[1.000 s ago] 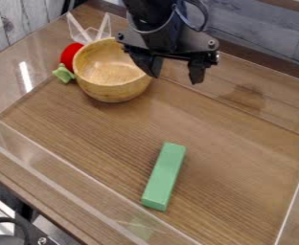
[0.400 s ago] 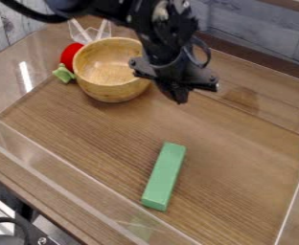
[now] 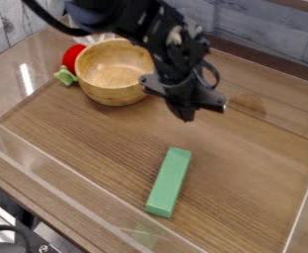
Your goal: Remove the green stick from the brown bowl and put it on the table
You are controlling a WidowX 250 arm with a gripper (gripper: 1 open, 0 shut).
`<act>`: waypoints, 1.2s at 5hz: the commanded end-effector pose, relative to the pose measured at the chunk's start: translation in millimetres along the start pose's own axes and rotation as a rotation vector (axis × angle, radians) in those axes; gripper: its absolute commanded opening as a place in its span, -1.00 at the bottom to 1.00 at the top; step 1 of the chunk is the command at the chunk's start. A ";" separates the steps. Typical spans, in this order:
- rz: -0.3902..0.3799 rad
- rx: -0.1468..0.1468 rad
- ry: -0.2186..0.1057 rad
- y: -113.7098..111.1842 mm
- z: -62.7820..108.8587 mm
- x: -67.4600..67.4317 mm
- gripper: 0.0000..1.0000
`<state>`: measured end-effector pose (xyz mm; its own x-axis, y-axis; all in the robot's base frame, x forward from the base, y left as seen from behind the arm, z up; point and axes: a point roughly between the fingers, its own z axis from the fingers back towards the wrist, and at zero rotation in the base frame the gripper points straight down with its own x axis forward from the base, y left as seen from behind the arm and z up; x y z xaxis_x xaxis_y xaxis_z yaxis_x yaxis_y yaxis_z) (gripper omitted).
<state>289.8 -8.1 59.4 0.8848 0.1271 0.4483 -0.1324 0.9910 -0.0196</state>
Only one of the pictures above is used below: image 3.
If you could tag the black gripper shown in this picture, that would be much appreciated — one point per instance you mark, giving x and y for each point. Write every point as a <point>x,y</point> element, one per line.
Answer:
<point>184,97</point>

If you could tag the green rectangular stick block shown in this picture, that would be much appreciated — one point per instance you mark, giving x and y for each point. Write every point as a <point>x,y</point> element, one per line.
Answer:
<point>168,182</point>

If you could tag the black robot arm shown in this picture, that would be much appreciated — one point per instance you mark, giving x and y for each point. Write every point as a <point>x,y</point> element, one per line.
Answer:
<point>172,38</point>

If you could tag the brown wooden bowl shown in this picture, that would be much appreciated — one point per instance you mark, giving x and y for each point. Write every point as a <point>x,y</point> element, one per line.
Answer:
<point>108,69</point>

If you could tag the red plush tomato toy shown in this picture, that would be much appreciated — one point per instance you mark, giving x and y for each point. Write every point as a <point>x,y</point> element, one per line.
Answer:
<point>67,73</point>

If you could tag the clear acrylic table barrier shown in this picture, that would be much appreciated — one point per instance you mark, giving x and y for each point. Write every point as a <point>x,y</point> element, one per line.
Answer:
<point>90,165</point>

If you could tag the clear acrylic corner bracket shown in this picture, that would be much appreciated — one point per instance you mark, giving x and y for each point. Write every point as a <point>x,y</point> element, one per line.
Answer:
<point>88,40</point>

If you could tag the black table clamp mount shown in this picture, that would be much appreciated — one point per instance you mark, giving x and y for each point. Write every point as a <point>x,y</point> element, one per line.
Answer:
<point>27,223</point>

